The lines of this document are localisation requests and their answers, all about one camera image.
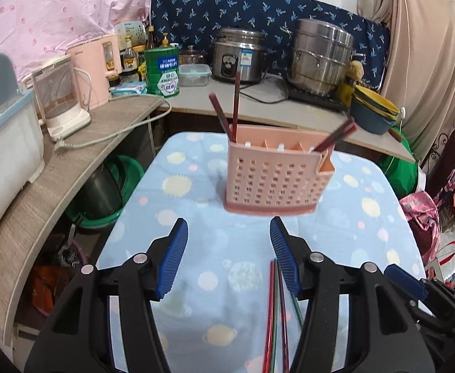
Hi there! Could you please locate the dark brown chopstick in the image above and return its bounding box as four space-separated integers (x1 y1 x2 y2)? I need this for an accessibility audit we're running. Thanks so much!
209 92 237 142
315 117 356 152
232 72 242 142
321 123 358 152

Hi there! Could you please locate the grey wooden counter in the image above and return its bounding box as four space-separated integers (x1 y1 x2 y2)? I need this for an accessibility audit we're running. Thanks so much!
0 74 416 343

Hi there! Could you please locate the dark metal pot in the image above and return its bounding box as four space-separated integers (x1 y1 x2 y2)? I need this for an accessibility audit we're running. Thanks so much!
82 163 125 220

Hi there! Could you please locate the beige curtain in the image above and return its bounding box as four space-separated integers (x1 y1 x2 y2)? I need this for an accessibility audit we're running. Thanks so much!
357 0 455 164

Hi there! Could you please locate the blue tissue packet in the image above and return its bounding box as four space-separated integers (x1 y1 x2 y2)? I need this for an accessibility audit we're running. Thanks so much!
111 81 147 98

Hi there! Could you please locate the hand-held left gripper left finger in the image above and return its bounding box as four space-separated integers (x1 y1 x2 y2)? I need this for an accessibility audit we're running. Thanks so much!
25 218 189 373

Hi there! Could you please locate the pink electric kettle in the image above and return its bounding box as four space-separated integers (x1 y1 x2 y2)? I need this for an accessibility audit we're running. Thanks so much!
65 34 123 110

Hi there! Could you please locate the glass pot with lid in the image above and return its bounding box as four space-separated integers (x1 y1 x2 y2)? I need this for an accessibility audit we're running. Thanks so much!
179 45 207 66

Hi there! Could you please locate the silver rice cooker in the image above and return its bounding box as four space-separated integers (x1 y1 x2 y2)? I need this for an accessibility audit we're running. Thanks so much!
211 27 269 84

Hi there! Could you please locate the white green box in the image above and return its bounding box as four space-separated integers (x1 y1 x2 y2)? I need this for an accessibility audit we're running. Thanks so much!
114 21 146 49

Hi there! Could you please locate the blue planet-print tablecloth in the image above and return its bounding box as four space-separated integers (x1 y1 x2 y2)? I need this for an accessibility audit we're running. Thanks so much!
95 131 426 373

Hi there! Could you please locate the blue leaf-print cloth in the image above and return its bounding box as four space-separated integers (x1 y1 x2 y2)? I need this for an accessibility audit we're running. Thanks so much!
150 0 391 90

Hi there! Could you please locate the stainless steel steamer pot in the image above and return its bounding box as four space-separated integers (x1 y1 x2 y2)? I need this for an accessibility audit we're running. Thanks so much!
286 18 356 98

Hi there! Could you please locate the dark sauce bottle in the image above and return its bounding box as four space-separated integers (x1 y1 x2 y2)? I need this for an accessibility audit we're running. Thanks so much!
122 36 140 72

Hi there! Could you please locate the white glass-jar appliance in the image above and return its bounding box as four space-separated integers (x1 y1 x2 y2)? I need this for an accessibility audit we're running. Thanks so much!
30 55 92 137

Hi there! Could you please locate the glass container blue lid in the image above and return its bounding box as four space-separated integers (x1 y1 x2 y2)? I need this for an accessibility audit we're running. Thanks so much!
179 64 213 87

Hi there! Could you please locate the green chopstick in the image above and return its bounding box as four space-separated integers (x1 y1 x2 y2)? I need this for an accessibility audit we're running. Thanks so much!
290 295 304 329
271 260 280 373

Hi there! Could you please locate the pink floral cloth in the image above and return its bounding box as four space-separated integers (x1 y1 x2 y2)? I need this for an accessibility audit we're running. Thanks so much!
400 190 442 269

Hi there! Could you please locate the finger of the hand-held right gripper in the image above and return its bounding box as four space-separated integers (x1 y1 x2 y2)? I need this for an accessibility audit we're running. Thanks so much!
385 264 455 319

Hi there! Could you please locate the pink plastic utensil basket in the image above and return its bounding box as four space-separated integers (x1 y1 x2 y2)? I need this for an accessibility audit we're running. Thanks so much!
223 123 335 215

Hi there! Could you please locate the orange bag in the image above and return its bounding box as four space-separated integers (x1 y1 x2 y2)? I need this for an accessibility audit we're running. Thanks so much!
29 264 63 315

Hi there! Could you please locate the black induction cooker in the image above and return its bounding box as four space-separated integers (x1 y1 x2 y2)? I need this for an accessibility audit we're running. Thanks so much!
286 85 348 111

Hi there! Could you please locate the green bag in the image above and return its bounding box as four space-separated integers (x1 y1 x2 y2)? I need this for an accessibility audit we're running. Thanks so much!
377 128 430 197

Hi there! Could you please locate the pink dotted cloth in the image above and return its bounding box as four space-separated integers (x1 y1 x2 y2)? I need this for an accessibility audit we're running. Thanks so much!
0 0 364 86

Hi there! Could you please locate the white dish bin blue lid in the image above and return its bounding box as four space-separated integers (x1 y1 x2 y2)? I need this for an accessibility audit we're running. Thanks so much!
0 53 45 270

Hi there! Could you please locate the green plastic basin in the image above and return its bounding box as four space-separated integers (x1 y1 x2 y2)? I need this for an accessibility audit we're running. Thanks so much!
66 154 145 230

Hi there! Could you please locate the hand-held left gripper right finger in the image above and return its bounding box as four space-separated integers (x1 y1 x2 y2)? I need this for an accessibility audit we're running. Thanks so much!
269 216 434 373

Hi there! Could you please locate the dark ornate chair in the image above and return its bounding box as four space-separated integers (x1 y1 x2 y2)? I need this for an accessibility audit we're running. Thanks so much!
430 124 455 203

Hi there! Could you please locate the white power cable with plug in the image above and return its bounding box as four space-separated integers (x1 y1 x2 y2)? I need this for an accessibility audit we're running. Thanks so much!
54 97 172 152

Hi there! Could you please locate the green tin can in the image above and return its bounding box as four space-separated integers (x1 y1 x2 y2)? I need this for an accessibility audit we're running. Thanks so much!
144 44 181 97

